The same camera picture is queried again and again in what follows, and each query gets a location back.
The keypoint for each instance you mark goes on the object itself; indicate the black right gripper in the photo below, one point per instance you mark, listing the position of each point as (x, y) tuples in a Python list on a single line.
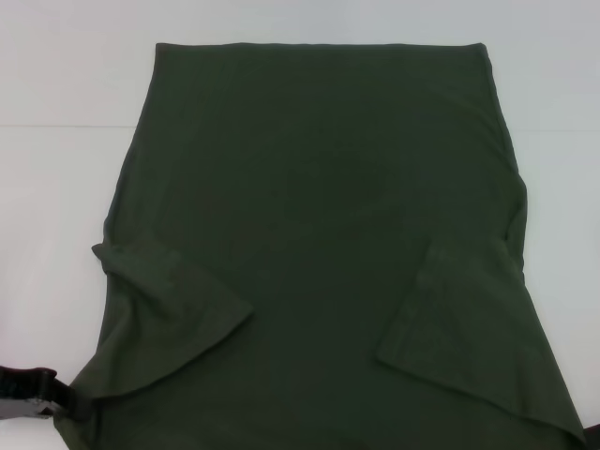
[(593, 435)]

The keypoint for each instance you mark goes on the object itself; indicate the dark green t-shirt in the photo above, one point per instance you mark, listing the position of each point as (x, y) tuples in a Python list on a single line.
[(304, 187)]

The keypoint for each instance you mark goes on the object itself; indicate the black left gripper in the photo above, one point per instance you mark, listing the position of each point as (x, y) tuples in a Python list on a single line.
[(23, 391)]

